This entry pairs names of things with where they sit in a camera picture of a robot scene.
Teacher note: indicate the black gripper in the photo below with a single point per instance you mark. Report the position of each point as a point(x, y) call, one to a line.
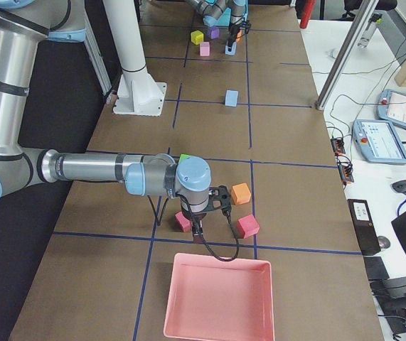
point(191, 215)
point(232, 33)

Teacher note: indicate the light blue foam cube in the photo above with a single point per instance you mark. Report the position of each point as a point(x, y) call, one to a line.
point(231, 98)
point(231, 49)

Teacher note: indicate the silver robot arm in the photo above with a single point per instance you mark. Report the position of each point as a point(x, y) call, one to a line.
point(211, 12)
point(65, 112)

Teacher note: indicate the magenta foam cube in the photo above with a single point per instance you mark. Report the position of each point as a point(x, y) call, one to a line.
point(183, 223)

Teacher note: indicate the purple foam cube near blue bin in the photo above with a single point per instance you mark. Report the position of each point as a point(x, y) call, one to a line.
point(213, 32)

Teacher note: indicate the blue plastic bin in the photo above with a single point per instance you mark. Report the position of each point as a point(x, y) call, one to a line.
point(224, 20)

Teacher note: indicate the yellow foam cube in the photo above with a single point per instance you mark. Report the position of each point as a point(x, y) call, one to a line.
point(197, 37)

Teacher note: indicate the red foam cube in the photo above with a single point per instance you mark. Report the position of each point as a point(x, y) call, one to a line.
point(247, 226)

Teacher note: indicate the orange foam cube near pink tray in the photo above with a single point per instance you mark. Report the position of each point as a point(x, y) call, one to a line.
point(241, 194)

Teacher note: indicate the pink plastic tray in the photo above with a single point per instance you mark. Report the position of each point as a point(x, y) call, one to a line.
point(215, 300)

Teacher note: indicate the green foam cube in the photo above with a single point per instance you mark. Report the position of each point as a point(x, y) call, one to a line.
point(183, 157)

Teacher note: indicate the red fire extinguisher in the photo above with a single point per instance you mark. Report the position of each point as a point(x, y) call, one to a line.
point(306, 13)

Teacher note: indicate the black rectangular box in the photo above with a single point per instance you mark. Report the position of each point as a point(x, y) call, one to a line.
point(363, 226)

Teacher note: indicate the teach pendant far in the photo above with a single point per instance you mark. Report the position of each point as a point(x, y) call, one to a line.
point(392, 107)

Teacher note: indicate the teach pendant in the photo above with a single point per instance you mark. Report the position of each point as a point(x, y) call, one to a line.
point(392, 107)
point(378, 142)

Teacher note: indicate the teach pendant near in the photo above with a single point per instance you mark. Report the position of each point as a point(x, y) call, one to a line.
point(378, 142)

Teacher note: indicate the black computer mouse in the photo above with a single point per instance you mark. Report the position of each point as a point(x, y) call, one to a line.
point(399, 186)

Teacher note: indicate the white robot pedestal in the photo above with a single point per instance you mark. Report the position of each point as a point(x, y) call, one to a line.
point(138, 93)

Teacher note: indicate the aluminium frame post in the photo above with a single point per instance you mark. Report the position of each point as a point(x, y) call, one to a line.
point(358, 26)

